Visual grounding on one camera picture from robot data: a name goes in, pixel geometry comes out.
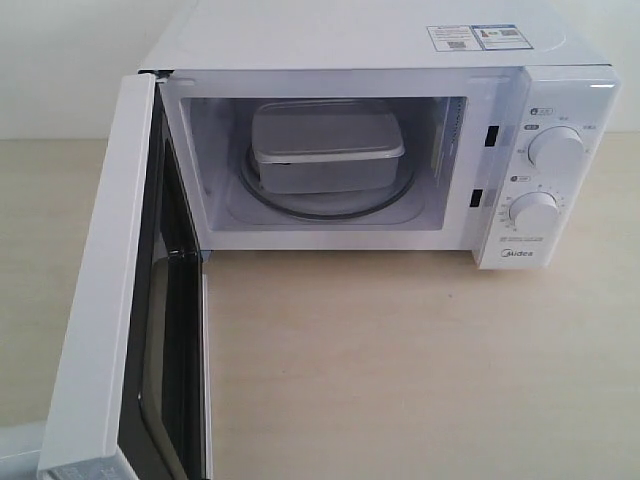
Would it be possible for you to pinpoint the glass microwave turntable plate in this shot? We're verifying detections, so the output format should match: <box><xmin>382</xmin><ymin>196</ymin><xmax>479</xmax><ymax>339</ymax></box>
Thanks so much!
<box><xmin>237</xmin><ymin>147</ymin><xmax>420</xmax><ymax>222</ymax></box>

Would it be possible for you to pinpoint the white Midea microwave oven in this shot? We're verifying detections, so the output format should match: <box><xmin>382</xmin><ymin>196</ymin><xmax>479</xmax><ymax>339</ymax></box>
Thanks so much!
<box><xmin>140</xmin><ymin>1</ymin><xmax>620</xmax><ymax>270</ymax></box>

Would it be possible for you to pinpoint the upper white control knob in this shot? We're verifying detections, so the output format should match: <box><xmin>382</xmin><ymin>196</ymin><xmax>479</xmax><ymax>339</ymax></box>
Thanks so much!
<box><xmin>528</xmin><ymin>126</ymin><xmax>585</xmax><ymax>174</ymax></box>

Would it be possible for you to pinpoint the lower white timer knob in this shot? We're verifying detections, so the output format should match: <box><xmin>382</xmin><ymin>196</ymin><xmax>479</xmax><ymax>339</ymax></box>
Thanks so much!
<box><xmin>509</xmin><ymin>192</ymin><xmax>559</xmax><ymax>234</ymax></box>

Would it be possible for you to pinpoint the white microwave door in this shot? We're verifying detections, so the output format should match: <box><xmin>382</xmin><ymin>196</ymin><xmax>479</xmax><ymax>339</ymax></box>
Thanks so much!
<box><xmin>37</xmin><ymin>71</ymin><xmax>213</xmax><ymax>479</ymax></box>

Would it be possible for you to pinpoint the white lidded plastic container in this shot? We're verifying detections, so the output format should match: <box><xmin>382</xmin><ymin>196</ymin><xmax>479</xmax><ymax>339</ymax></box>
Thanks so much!
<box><xmin>251</xmin><ymin>99</ymin><xmax>405</xmax><ymax>194</ymax></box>

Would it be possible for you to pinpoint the warning label sticker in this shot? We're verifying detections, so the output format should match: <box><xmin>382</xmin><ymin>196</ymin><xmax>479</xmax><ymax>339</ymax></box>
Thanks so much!
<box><xmin>427</xmin><ymin>24</ymin><xmax>533</xmax><ymax>52</ymax></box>

